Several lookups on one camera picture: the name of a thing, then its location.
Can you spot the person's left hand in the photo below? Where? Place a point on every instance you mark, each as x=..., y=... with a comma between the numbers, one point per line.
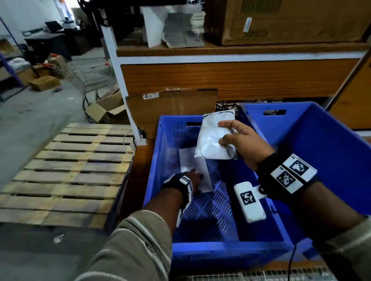
x=196, y=181

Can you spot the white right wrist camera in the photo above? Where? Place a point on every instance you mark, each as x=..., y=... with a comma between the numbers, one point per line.
x=249, y=202

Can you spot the large brown cardboard box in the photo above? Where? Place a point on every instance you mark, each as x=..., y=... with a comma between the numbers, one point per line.
x=289, y=20

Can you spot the flat cardboard sheet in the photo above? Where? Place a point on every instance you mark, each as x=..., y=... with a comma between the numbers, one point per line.
x=174, y=104

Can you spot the right wrist marker band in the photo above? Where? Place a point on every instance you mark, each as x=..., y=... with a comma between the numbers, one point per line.
x=287, y=178

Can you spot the black desk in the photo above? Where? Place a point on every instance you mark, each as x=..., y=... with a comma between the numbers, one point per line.
x=49, y=46

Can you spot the black laptop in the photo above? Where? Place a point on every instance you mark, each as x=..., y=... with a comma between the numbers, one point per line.
x=54, y=26

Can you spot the small closed cardboard box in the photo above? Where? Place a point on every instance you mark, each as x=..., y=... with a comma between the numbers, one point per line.
x=43, y=82

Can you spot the left wrist marker band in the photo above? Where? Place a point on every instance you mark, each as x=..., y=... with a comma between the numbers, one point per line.
x=176, y=185

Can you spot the blue metal storage rack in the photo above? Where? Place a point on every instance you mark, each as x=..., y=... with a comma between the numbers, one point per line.
x=17, y=72

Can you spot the person's left forearm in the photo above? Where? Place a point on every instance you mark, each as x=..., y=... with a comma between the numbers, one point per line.
x=139, y=246

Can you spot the white open box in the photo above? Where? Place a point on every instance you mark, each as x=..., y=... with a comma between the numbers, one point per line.
x=152, y=26

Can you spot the wooden pallet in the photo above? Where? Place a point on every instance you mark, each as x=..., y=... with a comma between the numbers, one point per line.
x=72, y=176

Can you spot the open cardboard box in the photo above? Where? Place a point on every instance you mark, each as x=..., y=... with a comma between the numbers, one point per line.
x=107, y=107

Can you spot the stack of grey paper trays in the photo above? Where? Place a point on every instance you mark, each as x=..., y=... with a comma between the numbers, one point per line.
x=182, y=31

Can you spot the wrist marker band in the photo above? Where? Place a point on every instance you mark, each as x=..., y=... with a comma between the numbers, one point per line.
x=176, y=185
x=287, y=178

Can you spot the person's right forearm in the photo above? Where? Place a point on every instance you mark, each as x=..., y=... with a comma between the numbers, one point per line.
x=327, y=214

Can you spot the white paper scrap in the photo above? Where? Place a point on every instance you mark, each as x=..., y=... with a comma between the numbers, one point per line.
x=58, y=238

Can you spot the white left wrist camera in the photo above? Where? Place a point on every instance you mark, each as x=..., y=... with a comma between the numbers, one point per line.
x=181, y=214

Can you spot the white packet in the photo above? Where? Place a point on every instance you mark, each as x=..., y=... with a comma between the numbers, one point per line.
x=192, y=162
x=211, y=139

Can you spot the person's right hand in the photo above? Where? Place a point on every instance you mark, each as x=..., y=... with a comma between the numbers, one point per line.
x=249, y=144

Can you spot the perforated blue plastic crate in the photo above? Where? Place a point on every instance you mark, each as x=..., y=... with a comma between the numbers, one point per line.
x=229, y=252

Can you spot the metal shopping cart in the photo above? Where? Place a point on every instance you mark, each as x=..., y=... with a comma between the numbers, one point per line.
x=90, y=72

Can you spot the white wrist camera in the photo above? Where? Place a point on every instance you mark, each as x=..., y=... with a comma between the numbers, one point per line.
x=181, y=214
x=249, y=202

